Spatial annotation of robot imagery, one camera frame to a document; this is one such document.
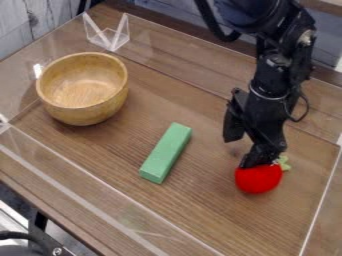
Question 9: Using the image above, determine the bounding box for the black metal table frame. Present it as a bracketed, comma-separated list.
[0, 209, 77, 256]

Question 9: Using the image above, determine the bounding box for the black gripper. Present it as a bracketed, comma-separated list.
[223, 87, 295, 168]

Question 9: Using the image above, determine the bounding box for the wooden bowl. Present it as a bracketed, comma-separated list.
[36, 52, 128, 126]

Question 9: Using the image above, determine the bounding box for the clear acrylic front barrier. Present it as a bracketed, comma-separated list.
[0, 117, 223, 256]

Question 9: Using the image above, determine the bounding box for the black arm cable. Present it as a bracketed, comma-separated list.
[192, 0, 244, 43]

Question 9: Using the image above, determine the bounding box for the green rectangular block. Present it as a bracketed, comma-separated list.
[139, 123, 192, 184]

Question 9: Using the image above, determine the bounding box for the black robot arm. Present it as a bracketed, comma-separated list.
[215, 0, 316, 168]

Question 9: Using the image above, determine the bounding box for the clear acrylic corner stand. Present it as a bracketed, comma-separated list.
[81, 13, 129, 52]

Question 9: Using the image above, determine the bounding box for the red plush strawberry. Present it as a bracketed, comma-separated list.
[235, 155, 291, 194]

